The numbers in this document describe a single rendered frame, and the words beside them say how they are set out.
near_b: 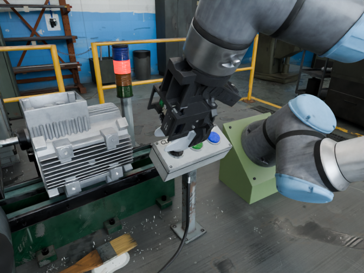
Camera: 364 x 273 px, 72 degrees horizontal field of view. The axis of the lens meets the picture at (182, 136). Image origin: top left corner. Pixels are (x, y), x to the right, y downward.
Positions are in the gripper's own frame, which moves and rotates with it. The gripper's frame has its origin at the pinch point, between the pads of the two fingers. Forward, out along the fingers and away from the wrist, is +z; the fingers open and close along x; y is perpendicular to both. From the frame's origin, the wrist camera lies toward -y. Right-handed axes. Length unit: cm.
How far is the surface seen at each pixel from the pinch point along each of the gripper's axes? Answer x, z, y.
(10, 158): -45, 56, 30
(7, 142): -28.3, 24.1, 28.0
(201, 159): 3.5, 2.9, -4.4
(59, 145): -12.7, 8.5, 19.0
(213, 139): 0.7, 1.6, -9.3
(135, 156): -15.4, 28.2, -2.5
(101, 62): -373, 287, -139
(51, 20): -447, 244, -72
